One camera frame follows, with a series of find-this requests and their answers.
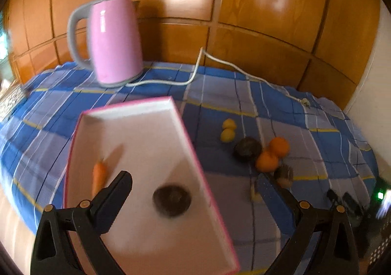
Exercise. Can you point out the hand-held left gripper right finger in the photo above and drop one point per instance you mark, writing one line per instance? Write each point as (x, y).
(269, 194)

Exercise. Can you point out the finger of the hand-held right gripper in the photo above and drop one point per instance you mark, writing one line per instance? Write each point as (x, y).
(332, 195)
(350, 201)

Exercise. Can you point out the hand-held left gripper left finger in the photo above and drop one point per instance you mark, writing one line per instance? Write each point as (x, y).
(121, 185)

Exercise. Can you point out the orange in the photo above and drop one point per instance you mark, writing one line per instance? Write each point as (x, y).
(266, 161)
(279, 146)

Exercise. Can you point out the white tray with pink rim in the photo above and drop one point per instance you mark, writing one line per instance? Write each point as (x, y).
(137, 128)

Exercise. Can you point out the yellow lemon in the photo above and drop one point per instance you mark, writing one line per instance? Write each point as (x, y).
(227, 135)
(229, 123)

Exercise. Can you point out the small brown round fruit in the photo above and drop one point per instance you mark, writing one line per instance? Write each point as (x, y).
(283, 174)

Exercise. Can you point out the orange carrot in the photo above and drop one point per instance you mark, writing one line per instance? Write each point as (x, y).
(99, 175)

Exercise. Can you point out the dark round fruit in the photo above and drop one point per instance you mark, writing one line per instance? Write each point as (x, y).
(247, 149)
(172, 198)

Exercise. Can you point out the blue plaid tablecloth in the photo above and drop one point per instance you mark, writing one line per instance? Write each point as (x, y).
(244, 104)

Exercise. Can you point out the pink electric kettle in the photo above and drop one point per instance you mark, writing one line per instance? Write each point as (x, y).
(117, 45)

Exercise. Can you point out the grey patterned cloth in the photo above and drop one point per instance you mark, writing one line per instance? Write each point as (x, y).
(8, 100)

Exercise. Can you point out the wooden panelled cabinet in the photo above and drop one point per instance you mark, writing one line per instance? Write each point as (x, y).
(244, 3)

